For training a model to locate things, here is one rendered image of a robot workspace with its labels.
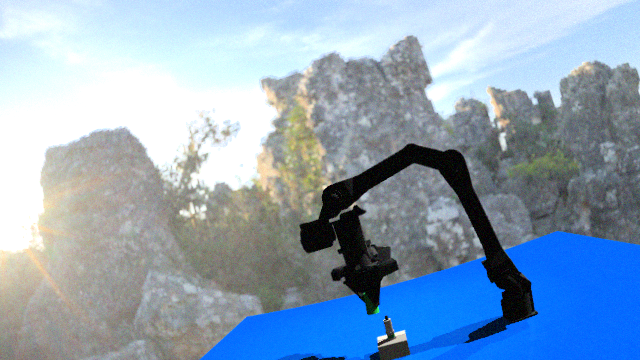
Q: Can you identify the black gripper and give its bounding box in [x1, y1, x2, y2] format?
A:
[331, 236, 398, 307]

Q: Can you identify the white rectangular block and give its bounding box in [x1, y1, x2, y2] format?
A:
[377, 330, 411, 360]

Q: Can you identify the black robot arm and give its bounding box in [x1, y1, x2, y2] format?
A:
[299, 143, 539, 324]

